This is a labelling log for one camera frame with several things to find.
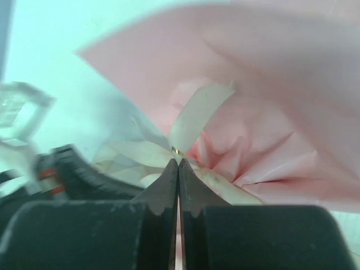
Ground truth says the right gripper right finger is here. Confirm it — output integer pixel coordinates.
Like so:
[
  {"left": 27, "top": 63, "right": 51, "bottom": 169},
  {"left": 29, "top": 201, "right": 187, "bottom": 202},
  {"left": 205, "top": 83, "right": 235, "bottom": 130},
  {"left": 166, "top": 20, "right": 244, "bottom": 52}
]
[{"left": 178, "top": 160, "right": 359, "bottom": 269}]

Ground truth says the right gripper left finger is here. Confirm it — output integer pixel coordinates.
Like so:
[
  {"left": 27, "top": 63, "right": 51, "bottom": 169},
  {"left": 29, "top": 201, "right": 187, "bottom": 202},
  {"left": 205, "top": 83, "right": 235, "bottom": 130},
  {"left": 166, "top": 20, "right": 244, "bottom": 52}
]
[{"left": 0, "top": 159, "right": 179, "bottom": 270}]

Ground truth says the cream ribbon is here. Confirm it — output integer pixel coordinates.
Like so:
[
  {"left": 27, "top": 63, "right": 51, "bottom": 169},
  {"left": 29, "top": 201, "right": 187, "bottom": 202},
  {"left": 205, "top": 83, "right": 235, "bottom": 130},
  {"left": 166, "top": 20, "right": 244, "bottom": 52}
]
[{"left": 92, "top": 82, "right": 263, "bottom": 205}]

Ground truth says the pink wrapping paper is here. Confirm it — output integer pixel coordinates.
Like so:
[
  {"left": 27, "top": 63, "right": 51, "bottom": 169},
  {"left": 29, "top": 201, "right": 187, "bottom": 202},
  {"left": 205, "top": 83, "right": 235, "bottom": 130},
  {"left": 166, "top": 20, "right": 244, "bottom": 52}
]
[{"left": 79, "top": 4, "right": 359, "bottom": 212}]

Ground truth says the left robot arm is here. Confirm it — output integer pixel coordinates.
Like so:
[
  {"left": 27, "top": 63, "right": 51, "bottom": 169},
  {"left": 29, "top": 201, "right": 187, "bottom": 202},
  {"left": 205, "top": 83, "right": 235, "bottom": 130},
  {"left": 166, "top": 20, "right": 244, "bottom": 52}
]
[{"left": 1, "top": 82, "right": 144, "bottom": 200}]

